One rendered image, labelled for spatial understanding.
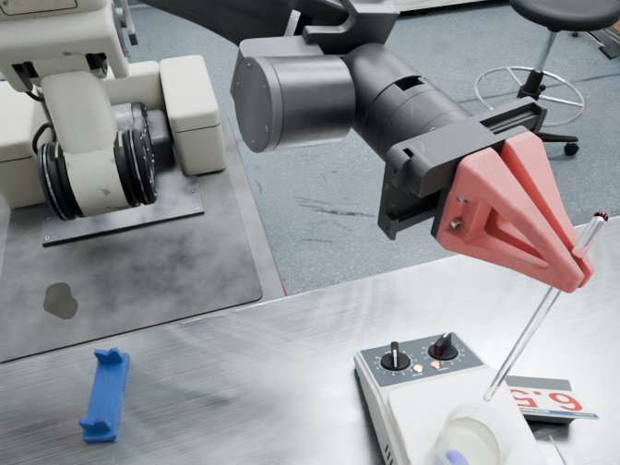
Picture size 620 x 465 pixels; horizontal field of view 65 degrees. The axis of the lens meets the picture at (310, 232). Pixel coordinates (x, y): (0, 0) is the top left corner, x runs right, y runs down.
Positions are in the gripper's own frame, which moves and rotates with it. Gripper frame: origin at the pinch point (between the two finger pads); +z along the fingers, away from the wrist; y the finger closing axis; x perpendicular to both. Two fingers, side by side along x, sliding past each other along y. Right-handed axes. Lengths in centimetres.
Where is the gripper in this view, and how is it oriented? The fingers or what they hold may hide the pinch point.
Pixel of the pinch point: (569, 270)
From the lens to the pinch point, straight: 27.5
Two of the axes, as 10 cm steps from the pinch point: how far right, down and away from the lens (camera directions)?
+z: 4.6, 6.6, -5.9
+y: 8.9, -3.6, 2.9
